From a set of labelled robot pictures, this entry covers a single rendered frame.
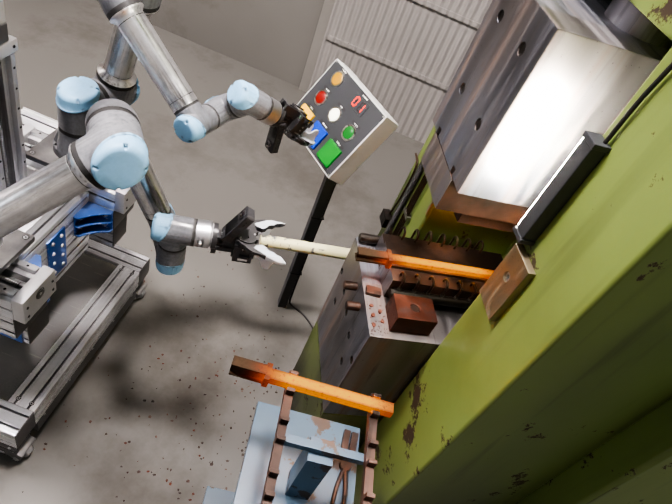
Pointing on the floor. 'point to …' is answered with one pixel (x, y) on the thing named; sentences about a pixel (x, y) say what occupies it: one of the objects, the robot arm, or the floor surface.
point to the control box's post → (306, 239)
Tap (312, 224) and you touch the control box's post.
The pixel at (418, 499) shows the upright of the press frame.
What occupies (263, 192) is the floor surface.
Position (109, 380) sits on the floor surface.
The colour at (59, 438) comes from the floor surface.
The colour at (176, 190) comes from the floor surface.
